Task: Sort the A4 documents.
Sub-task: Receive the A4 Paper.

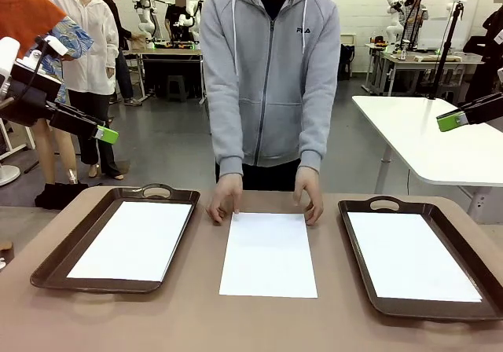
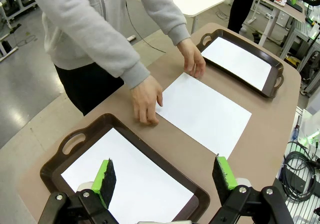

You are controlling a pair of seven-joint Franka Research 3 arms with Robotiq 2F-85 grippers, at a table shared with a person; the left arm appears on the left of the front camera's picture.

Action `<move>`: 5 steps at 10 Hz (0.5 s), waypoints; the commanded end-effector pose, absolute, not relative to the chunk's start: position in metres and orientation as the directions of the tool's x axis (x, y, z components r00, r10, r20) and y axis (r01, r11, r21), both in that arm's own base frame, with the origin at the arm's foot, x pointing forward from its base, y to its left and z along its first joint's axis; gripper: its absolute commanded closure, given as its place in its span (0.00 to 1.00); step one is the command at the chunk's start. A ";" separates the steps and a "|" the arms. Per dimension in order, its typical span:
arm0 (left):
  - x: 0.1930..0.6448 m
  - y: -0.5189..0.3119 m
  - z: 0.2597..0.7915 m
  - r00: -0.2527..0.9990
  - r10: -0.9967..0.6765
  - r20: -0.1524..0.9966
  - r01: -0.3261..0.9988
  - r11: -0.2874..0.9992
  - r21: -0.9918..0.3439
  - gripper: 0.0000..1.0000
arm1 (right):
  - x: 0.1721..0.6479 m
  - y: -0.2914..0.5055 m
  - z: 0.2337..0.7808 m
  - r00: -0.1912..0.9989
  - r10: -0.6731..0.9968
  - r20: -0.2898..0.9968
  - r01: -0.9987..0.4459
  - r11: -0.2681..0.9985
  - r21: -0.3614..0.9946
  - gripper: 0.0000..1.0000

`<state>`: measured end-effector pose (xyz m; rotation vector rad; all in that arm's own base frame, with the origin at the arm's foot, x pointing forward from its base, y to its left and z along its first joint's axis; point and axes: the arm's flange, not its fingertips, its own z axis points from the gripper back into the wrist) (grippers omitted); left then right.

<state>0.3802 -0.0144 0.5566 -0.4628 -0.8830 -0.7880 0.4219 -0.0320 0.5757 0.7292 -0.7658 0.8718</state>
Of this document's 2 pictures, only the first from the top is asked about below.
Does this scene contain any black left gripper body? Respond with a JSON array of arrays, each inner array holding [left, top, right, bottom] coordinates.
[[0, 63, 64, 128]]

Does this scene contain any white A4 paper sheet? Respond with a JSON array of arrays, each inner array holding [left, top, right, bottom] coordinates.
[[66, 200, 193, 283], [218, 211, 318, 299], [347, 211, 483, 303]]

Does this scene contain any grey sleeved left forearm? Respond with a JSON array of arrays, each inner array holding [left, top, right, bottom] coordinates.
[[299, 100, 335, 172]]

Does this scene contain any grey sleeved right forearm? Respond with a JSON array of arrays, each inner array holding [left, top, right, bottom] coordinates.
[[211, 100, 247, 177]]

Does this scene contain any person's right hand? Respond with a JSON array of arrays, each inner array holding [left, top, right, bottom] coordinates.
[[206, 173, 245, 225]]

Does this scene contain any person's left hand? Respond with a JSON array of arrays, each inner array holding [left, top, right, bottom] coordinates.
[[293, 167, 325, 228]]

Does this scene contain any background person dressed in black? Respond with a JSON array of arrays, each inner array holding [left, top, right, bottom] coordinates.
[[462, 0, 503, 105]]

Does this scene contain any black tripod pole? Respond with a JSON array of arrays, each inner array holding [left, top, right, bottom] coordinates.
[[427, 0, 467, 101]]

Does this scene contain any figure in white jacket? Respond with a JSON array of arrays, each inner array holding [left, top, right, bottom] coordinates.
[[50, 0, 125, 182]]

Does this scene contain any black cloth heap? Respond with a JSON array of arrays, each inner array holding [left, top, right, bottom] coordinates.
[[34, 181, 90, 211]]

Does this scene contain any grey background work table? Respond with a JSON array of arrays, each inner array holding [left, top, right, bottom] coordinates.
[[364, 43, 485, 97]]

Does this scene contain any white side table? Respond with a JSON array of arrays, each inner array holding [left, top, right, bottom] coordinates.
[[351, 94, 503, 226]]

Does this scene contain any white round stand base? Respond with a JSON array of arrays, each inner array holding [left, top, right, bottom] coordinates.
[[0, 164, 21, 188]]

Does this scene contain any background person in black jacket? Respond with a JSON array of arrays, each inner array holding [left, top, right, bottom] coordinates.
[[97, 0, 143, 106]]

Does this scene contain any grey plastic stool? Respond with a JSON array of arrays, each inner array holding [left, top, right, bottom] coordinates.
[[167, 75, 190, 102]]

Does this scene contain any wooden background work table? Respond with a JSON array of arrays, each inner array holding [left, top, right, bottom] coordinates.
[[123, 46, 205, 105]]

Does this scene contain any black boom stand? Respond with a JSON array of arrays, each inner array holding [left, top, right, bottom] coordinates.
[[402, 0, 429, 53]]

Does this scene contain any background person in black shirt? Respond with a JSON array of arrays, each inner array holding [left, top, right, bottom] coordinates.
[[163, 0, 193, 42]]

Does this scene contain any black bag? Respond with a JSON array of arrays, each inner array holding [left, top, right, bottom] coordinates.
[[338, 43, 356, 81]]

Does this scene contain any brown plastic serving tray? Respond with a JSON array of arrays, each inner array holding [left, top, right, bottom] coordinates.
[[337, 196, 503, 322], [30, 182, 201, 295]]

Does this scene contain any person in grey hoodie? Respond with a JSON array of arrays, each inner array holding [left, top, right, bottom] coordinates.
[[199, 0, 342, 192]]

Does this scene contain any thin black camera cable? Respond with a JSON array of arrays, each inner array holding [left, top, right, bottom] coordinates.
[[17, 39, 52, 101]]

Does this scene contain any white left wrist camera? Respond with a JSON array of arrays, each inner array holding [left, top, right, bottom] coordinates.
[[35, 35, 76, 59]]

